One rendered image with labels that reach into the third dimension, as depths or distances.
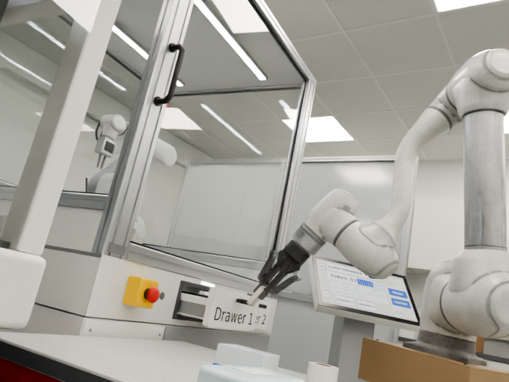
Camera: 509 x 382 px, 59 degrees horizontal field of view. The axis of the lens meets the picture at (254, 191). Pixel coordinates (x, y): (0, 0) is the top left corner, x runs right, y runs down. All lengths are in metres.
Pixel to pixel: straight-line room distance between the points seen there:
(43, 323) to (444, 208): 4.02
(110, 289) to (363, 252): 0.66
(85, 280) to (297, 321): 2.21
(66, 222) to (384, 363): 0.93
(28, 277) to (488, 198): 1.06
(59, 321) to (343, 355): 1.40
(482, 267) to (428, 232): 3.47
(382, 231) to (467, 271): 0.23
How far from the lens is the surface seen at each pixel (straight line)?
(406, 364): 1.34
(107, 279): 1.17
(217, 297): 1.34
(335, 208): 1.32
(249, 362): 1.09
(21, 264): 0.71
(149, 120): 1.24
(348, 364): 2.27
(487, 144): 1.34
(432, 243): 4.67
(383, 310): 2.24
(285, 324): 3.24
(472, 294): 1.22
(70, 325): 1.18
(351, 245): 1.28
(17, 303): 0.72
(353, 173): 3.26
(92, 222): 1.20
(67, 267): 1.22
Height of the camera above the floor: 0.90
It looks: 14 degrees up
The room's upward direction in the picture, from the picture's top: 12 degrees clockwise
